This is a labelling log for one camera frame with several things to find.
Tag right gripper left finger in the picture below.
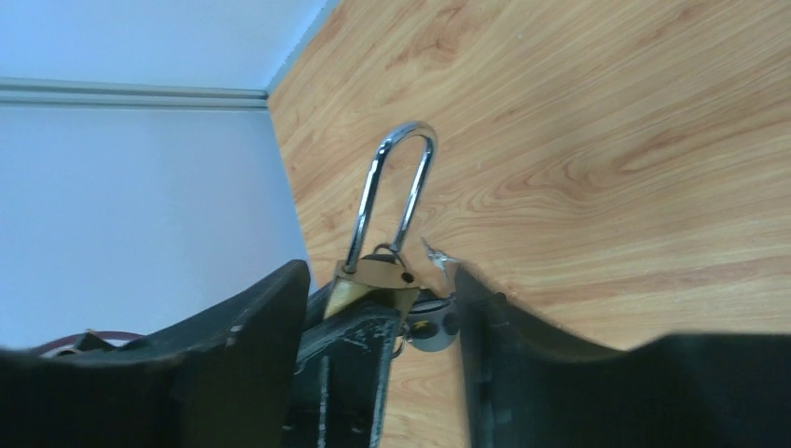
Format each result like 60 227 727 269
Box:
1 260 310 447

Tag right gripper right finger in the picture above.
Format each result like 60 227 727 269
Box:
454 265 790 447

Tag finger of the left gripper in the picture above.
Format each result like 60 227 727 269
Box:
281 285 400 447

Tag small padlock keys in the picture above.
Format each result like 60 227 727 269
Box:
393 238 459 358

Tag small brass padlock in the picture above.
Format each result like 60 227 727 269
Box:
323 121 438 319

